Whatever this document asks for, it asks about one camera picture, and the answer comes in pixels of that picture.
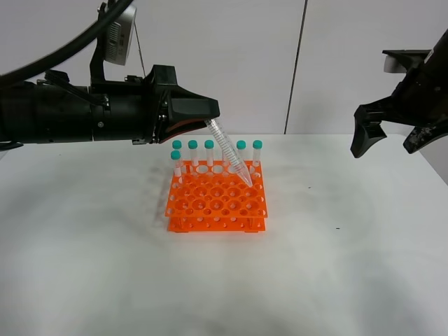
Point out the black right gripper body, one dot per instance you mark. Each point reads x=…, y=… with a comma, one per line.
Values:
x=421, y=97

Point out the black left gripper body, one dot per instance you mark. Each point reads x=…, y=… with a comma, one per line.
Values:
x=137, y=109

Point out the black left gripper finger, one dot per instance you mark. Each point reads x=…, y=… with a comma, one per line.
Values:
x=185, y=108
x=170, y=131

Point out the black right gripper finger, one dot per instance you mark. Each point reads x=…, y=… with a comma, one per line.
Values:
x=368, y=131
x=424, y=134

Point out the green-capped test tube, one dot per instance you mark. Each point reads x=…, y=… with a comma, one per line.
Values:
x=233, y=157

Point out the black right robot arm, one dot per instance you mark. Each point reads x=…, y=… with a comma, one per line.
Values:
x=439, y=45

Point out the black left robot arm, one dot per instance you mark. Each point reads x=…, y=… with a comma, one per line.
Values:
x=52, y=111

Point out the second row green-capped tube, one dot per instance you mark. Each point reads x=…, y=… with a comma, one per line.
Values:
x=177, y=162

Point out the orange test tube rack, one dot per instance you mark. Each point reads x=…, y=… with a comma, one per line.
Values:
x=205, y=199

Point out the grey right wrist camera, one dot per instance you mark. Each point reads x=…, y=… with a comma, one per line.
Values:
x=392, y=66

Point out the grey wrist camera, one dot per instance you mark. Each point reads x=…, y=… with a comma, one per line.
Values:
x=113, y=46
x=392, y=66

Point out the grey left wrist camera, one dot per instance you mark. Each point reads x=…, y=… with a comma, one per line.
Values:
x=113, y=46

